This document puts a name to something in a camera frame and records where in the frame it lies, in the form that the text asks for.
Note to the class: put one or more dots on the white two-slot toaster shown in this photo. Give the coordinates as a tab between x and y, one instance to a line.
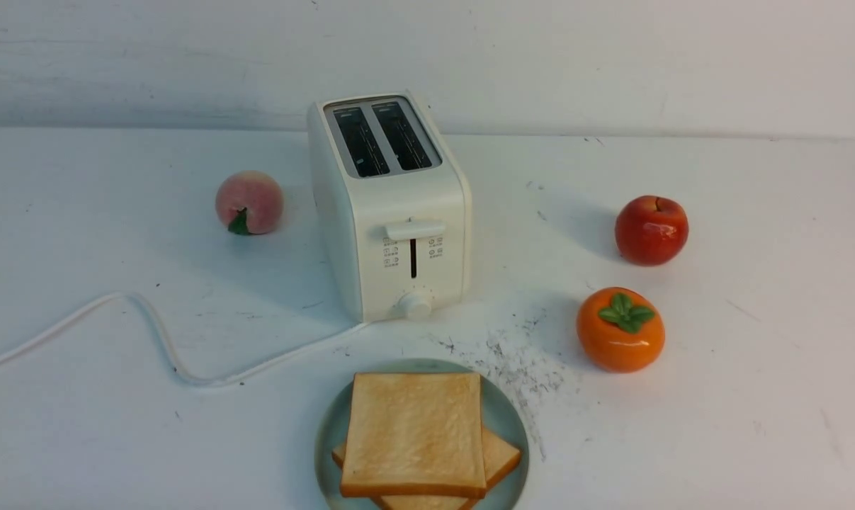
393	205

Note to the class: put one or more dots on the light blue-green plate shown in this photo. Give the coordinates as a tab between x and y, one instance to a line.
507	441

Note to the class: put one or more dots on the pink peach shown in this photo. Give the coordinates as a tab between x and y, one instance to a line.
250	203

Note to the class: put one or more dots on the orange persimmon with green leaf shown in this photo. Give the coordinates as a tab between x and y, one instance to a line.
619	330

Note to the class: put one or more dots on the red apple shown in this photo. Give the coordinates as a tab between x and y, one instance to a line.
651	230

